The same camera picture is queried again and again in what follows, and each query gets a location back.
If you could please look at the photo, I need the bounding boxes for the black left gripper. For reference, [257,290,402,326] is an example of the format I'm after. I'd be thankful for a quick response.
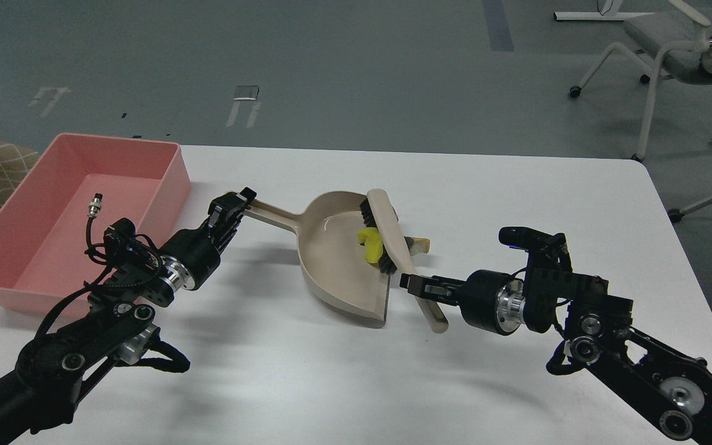
[160,188,257,290]

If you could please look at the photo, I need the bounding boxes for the yellow sponge piece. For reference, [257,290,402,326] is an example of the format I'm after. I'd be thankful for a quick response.
[358,226,384,266]

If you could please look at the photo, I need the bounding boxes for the beige plastic dustpan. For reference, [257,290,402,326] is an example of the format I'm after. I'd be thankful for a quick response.
[245,191,389,326]

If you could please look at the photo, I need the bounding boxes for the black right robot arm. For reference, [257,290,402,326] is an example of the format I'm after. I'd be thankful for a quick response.
[399,226,712,444]

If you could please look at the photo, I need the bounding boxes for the white desk base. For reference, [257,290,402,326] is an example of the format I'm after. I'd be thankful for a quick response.
[552,1,651,22]

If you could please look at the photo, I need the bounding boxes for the pink plastic bin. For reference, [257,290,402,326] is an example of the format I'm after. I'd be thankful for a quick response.
[0,134,190,315]

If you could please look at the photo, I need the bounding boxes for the metal floor socket plate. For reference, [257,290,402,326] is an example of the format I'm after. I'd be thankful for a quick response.
[232,85,260,101]

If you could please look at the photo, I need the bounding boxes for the beige hand brush black bristles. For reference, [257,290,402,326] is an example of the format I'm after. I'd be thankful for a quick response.
[367,189,449,334]

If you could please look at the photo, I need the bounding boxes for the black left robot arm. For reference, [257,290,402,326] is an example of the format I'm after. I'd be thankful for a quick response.
[0,188,256,444]

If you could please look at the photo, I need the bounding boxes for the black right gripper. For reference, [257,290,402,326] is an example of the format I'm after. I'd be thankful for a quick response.
[399,269,525,336]

